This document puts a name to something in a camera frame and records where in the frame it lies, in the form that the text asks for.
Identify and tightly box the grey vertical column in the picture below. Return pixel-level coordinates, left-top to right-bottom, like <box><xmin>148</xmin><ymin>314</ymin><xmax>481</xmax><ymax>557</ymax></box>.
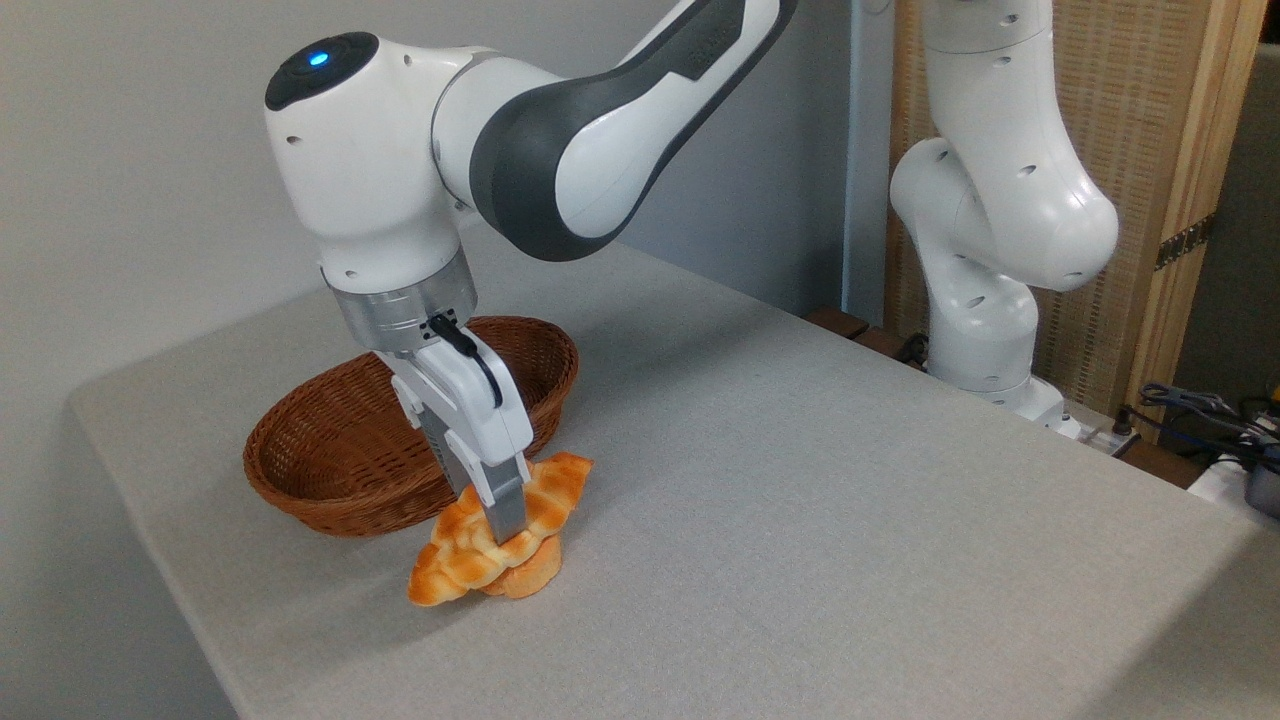
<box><xmin>840</xmin><ymin>0</ymin><xmax>897</xmax><ymax>327</ymax></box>

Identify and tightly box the long twisted golden bread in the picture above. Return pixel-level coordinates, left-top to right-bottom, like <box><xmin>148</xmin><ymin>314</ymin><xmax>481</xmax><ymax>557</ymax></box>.
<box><xmin>407</xmin><ymin>452</ymin><xmax>594</xmax><ymax>608</ymax></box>

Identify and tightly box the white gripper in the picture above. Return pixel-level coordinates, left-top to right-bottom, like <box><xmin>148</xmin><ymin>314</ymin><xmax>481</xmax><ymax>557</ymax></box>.
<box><xmin>374</xmin><ymin>326</ymin><xmax>535</xmax><ymax>548</ymax></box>

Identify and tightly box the metal screen hinge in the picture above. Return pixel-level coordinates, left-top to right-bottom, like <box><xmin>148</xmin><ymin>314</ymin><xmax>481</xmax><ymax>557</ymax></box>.
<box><xmin>1154</xmin><ymin>212</ymin><xmax>1220</xmax><ymax>272</ymax></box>

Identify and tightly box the brown wicker basket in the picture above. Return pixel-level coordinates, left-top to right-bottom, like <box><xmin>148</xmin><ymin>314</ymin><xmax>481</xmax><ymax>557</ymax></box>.
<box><xmin>243</xmin><ymin>316</ymin><xmax>580</xmax><ymax>539</ymax></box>

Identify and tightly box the wooden woven folding screen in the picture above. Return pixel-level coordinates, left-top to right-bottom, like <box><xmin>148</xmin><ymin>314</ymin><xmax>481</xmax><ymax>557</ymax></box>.
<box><xmin>885</xmin><ymin>0</ymin><xmax>1273</xmax><ymax>443</ymax></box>

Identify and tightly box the bundle of dark cables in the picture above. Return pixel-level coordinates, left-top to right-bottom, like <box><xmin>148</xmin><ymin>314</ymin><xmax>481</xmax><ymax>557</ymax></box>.
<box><xmin>1112</xmin><ymin>382</ymin><xmax>1280</xmax><ymax>471</ymax></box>

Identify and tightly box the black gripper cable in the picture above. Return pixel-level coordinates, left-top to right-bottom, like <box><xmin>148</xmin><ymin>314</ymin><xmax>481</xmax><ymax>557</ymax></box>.
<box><xmin>427</xmin><ymin>314</ymin><xmax>505</xmax><ymax>410</ymax></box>

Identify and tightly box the small round bread roll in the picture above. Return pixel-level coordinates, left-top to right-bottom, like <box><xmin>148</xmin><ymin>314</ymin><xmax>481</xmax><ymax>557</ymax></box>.
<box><xmin>479</xmin><ymin>535</ymin><xmax>565</xmax><ymax>601</ymax></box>

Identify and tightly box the dark wooden slat bench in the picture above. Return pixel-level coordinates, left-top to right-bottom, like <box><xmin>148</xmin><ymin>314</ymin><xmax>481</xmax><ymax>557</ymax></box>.
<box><xmin>804</xmin><ymin>307</ymin><xmax>933</xmax><ymax>369</ymax></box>

